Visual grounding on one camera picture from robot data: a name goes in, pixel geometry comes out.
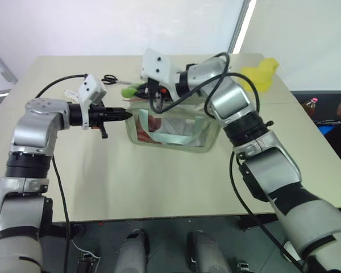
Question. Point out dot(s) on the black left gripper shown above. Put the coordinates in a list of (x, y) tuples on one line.
[(96, 116)]

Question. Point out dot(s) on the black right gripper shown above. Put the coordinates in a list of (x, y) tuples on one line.
[(156, 92)]

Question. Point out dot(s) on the clear green-trimmed zip pouch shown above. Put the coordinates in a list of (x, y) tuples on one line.
[(173, 133)]

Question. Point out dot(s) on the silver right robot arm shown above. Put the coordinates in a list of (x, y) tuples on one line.
[(233, 99)]

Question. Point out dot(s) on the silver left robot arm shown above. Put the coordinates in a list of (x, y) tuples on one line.
[(37, 133)]

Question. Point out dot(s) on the white paper tag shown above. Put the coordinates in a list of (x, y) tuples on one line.
[(71, 94)]

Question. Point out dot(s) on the grey rounded robot leg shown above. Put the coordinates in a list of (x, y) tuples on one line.
[(132, 253), (207, 253)]

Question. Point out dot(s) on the pink capped oil bottle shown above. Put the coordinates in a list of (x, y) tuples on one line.
[(311, 106)]

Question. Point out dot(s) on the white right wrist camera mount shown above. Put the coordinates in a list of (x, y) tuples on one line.
[(156, 68)]

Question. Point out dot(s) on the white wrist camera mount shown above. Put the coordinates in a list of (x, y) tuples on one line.
[(156, 68), (92, 88)]

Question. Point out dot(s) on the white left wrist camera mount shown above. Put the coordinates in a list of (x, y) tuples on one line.
[(92, 88)]

